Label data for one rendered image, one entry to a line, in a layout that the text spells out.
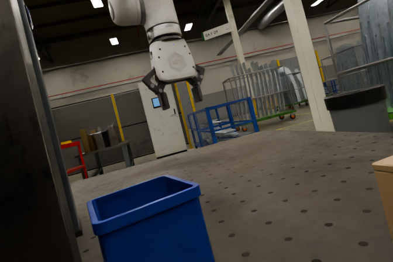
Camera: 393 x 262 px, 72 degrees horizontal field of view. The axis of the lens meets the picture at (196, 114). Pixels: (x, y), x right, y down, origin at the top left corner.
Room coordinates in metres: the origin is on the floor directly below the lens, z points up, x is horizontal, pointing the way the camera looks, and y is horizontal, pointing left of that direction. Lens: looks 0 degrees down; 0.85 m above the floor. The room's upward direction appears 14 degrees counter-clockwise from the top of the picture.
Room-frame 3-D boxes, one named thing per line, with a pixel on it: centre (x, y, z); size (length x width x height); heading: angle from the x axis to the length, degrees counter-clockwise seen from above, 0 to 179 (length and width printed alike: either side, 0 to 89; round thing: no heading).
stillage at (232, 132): (4.97, -0.43, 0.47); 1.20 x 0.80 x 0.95; 11
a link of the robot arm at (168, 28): (0.66, 0.03, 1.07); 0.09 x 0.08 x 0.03; 119
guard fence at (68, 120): (7.33, 2.10, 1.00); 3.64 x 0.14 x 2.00; 100
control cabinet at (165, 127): (6.96, 0.87, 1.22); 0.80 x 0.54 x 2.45; 100
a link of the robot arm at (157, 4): (0.66, 0.03, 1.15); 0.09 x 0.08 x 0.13; 113
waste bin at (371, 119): (2.51, -1.46, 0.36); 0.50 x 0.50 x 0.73
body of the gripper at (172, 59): (0.66, 0.03, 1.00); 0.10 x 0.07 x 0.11; 119
